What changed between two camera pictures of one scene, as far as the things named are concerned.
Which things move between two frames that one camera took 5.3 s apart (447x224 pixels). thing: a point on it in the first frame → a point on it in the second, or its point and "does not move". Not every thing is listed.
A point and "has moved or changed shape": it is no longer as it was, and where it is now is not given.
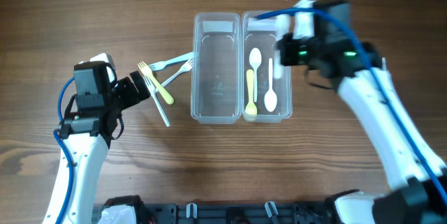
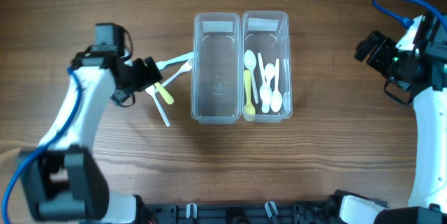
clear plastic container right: (265, 96) does not move
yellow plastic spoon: (251, 109) does not move
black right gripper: (284, 45) → (375, 61)
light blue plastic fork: (160, 65) does not move
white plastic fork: (187, 66) does not move
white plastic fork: (151, 84) does not move
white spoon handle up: (271, 99) has moved or changed shape
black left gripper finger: (140, 86) → (154, 71)
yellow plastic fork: (165, 93) does not move
